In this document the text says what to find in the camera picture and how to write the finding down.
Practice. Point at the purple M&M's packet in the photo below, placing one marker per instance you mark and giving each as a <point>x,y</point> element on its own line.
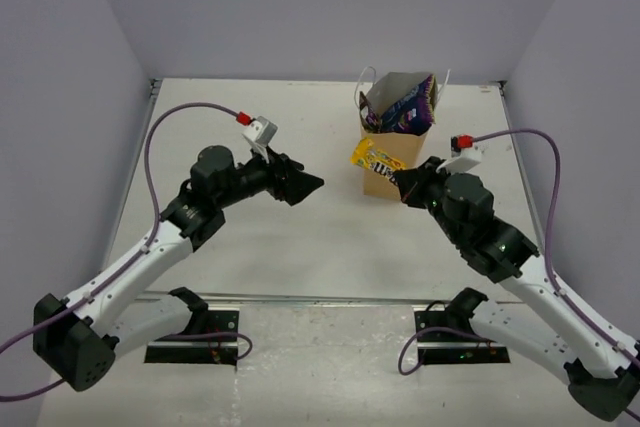
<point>370,120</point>

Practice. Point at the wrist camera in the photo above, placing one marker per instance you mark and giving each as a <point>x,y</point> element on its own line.
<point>465,155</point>
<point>258,134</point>

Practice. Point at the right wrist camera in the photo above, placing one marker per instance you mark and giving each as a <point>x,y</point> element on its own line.
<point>465,155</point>

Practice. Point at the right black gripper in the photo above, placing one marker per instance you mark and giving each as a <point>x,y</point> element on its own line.
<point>413,181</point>

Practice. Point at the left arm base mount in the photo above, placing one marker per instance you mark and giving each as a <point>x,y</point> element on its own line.
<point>210,338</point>

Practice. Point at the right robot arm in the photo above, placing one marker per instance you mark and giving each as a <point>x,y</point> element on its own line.
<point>597,362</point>

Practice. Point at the blue purple snack bag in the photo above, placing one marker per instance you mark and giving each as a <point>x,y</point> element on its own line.
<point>412,99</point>

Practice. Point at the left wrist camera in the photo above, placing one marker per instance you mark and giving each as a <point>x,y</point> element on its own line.
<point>258,134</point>

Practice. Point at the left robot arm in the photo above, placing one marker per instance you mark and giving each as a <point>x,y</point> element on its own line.
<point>81,335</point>

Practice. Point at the brown paper bag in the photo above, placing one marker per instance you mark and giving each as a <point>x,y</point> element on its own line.
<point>400,146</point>

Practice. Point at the yellow M&M's packet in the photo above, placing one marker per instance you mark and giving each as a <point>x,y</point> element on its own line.
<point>371,158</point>

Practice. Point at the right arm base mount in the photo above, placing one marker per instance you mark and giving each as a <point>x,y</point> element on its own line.
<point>444,336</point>

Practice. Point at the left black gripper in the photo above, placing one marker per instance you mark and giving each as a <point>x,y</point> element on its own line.
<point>284,178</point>

